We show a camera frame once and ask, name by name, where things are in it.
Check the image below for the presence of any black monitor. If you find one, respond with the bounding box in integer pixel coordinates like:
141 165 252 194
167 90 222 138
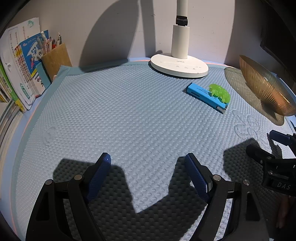
260 0 295 78

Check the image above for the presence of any green toy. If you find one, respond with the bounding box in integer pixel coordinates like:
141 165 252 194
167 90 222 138
209 84 231 104

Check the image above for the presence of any light blue textured mat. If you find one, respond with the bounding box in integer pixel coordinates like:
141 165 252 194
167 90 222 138
11 61 293 240

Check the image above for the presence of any stack of books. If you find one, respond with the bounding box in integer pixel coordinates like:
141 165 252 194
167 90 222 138
0 17 52 130

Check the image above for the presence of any brown pen holder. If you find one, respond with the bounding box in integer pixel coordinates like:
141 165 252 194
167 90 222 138
42 43 72 81

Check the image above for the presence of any amber glass bowl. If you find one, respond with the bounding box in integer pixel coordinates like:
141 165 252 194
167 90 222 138
239 55 295 116

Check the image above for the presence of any blue utility knife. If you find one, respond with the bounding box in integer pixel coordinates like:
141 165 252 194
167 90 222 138
184 83 228 113

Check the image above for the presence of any white desk lamp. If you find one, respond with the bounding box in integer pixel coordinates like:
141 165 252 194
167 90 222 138
150 0 209 78

